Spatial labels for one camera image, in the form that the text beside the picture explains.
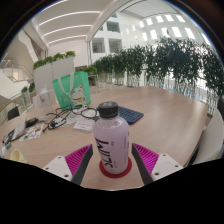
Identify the clear plastic water bottle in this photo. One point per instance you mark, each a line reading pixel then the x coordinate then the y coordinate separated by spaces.
pixel 45 100

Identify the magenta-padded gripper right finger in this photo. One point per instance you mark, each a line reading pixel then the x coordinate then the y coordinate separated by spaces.
pixel 146 158

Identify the pale yellow mug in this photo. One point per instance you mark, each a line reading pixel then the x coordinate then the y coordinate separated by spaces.
pixel 17 156

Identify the turquoise marker pen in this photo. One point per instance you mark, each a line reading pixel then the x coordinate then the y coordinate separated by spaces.
pixel 8 145

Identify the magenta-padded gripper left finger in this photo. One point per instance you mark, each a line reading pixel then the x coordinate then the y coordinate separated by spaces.
pixel 78 159

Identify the white curved chair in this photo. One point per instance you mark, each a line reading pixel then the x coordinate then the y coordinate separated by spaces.
pixel 211 140

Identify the flat round red coaster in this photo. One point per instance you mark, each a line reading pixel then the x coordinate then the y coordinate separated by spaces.
pixel 126 170

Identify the green printed tote bag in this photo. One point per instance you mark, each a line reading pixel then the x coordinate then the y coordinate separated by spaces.
pixel 68 88

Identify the white cabinet with plants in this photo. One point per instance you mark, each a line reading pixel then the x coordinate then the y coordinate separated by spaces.
pixel 55 73

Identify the colourful sticker sheet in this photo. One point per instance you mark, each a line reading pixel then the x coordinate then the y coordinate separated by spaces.
pixel 31 132

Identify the pale purple black-capped drink bottle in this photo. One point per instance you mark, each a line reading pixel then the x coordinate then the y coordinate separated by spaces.
pixel 111 140

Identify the white paper card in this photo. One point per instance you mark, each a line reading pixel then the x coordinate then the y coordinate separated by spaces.
pixel 84 125

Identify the green hedge plant row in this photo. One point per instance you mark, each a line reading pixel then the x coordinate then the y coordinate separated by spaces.
pixel 160 63

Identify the black office chair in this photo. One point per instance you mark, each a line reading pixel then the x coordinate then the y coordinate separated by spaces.
pixel 13 113

